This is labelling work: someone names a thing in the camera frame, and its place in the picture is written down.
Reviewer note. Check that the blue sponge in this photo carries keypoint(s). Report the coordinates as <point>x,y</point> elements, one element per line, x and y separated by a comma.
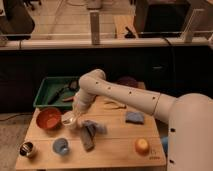
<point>134,117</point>

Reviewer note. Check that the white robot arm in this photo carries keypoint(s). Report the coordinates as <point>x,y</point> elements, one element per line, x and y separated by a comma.
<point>189,117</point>

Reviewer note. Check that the orange fruit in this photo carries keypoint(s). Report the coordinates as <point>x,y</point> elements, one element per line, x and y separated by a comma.
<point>142,146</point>

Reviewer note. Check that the crumpled blue cloth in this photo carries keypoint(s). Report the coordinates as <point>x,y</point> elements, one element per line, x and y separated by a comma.
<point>94,127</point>

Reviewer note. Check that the orange bowl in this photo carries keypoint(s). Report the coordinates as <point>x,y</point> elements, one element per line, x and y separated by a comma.
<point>48,118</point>

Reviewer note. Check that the blue mug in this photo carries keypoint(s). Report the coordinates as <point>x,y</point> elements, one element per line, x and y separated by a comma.
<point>61,146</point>

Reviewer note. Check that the green plastic tray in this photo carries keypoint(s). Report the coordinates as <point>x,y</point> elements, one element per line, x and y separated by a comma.
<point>48,87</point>

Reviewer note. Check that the red chili pepper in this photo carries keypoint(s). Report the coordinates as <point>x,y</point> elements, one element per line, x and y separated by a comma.
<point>68,99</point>

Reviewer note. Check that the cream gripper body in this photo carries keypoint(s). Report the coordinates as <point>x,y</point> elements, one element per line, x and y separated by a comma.
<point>74,115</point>

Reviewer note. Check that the black office chair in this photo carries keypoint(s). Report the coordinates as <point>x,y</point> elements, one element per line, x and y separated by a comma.
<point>16,24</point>

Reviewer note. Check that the black remote control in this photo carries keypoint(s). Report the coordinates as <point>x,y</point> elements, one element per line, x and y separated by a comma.
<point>86,139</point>

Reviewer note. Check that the purple bowl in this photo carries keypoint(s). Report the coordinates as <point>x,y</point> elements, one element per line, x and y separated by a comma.
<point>128,81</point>

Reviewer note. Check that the wooden table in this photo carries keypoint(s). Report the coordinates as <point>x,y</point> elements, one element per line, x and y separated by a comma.
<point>115,149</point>

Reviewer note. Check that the white paper cup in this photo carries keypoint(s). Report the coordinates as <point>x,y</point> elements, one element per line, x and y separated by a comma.
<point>67,123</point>

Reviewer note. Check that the black handled brush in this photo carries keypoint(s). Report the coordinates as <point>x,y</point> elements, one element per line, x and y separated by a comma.
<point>71,86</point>

